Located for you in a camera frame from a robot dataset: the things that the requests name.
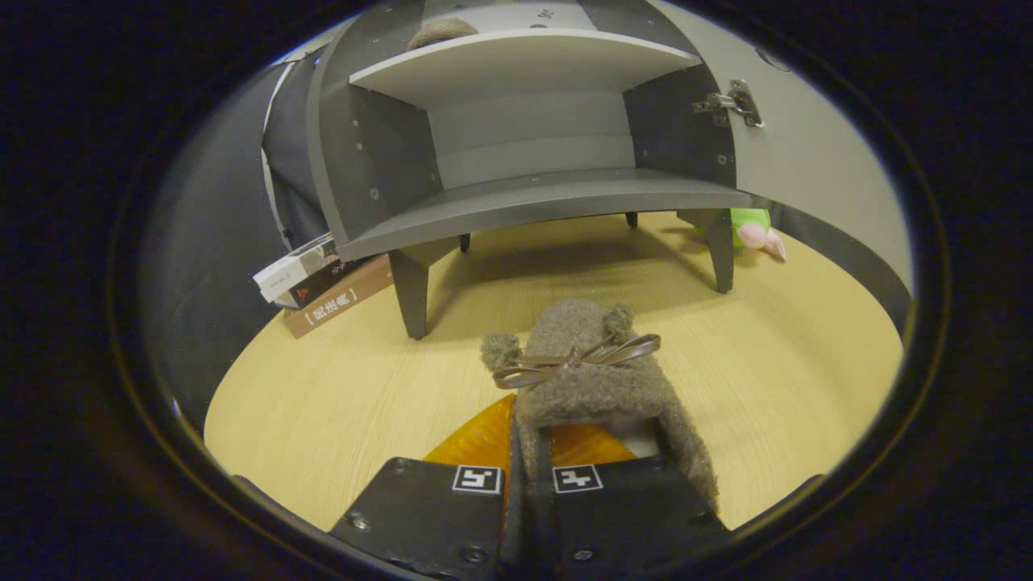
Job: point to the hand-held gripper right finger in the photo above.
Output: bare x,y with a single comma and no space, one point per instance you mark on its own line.
629,508

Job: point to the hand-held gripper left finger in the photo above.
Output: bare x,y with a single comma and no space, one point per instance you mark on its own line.
436,516

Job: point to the brown fuzzy shoe with bow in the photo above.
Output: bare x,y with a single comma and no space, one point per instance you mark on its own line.
581,379
440,31

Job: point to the grey shoe cabinet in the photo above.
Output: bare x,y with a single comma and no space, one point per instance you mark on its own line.
524,202

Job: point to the light grey shoe cabinet door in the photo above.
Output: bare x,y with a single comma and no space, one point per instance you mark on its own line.
807,145

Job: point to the metal door hinge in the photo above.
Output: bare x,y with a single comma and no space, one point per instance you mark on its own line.
738,101

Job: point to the brown book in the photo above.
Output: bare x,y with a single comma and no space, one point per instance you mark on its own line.
339,307

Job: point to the black book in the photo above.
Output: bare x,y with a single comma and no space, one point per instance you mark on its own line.
331,278

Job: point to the green and pink plush toy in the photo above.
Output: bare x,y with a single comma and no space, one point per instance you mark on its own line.
750,222

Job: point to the black backdrop cloth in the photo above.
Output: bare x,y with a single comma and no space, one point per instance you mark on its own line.
218,242

